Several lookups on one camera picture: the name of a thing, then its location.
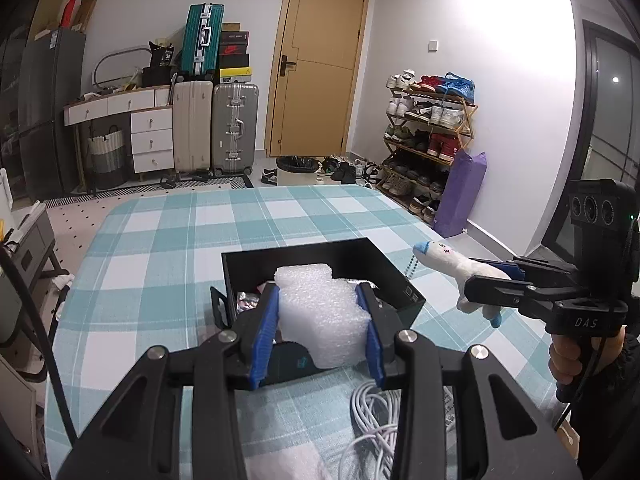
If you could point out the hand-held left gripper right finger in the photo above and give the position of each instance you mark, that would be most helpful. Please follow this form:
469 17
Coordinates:
372 340

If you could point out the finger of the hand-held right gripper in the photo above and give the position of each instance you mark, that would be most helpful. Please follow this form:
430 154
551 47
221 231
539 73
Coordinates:
500 292
510 270

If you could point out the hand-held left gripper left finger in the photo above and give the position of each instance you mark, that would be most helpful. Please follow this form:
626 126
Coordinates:
262 340

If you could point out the white foam block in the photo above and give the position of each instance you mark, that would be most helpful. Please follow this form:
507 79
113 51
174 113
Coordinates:
320 315

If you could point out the white and blue plush toy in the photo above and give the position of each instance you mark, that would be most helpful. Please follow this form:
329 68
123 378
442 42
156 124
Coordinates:
445 257

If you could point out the black cardboard box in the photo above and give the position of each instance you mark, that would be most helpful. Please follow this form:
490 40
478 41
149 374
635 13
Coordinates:
350 260

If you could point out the person's right forearm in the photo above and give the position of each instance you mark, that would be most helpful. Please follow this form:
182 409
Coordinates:
615 410

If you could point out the person's right hand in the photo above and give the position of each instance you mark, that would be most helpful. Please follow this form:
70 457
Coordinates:
570 360

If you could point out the purple bag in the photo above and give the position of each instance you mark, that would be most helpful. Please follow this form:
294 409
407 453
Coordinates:
460 195

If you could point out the white printed packet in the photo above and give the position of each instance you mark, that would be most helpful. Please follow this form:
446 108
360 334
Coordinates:
450 410

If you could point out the teal plaid tablecloth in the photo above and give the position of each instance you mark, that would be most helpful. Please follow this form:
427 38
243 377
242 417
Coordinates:
175 260

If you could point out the wooden shoe rack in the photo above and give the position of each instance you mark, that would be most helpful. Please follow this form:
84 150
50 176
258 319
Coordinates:
465 125

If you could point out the rows of shoes on rack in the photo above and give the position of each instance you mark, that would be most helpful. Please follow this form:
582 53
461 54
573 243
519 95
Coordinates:
440 115

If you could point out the pile of floor shoes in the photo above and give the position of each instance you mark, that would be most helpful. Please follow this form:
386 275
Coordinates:
345 170

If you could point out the bin with black liner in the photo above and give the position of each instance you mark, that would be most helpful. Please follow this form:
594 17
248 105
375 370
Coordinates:
297 170

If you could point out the dark glass door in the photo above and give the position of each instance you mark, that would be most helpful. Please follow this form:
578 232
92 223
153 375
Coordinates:
615 110

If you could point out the silver suitcase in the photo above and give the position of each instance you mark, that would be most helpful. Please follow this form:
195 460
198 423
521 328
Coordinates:
235 130

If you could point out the beige suitcase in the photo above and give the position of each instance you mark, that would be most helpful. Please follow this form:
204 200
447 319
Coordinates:
192 125

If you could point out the white desk with drawers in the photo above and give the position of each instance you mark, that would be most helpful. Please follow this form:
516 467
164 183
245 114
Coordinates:
150 130

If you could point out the white woven laundry basket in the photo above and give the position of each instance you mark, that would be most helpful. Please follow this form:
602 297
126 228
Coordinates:
106 157

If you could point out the grey side table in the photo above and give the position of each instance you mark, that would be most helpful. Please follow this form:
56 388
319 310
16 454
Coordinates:
30 240

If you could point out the tan wooden door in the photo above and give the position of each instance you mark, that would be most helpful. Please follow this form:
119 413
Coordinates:
320 85

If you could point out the yellow and black shoe box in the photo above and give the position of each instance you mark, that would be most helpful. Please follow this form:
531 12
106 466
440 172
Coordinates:
234 75

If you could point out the black shoe box orange mark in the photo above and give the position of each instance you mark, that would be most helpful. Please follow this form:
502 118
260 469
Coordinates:
234 61

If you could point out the black shoe box red logo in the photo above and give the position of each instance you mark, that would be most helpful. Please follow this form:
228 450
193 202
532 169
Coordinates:
234 49

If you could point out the black paper bag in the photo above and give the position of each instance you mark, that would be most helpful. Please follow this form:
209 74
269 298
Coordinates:
162 55

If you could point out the teal suitcase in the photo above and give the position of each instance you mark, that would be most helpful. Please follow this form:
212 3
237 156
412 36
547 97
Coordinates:
200 40

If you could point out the grey refrigerator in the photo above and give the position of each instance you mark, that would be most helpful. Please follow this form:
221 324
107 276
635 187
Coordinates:
50 110

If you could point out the brown shoe box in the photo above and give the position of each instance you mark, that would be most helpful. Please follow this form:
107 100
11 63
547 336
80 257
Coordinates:
231 27

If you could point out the dark glass cabinet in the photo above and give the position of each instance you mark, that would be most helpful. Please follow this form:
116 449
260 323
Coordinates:
10 100

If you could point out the brown cardboard piece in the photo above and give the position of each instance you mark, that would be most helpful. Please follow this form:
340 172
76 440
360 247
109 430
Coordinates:
86 12

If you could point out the red carton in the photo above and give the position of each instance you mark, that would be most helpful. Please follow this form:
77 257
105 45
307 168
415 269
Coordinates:
69 10

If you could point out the large flat cardboard box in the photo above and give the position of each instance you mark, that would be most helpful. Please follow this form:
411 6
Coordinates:
47 5

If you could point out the curved metal frame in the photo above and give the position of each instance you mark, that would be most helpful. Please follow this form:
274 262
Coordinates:
107 57

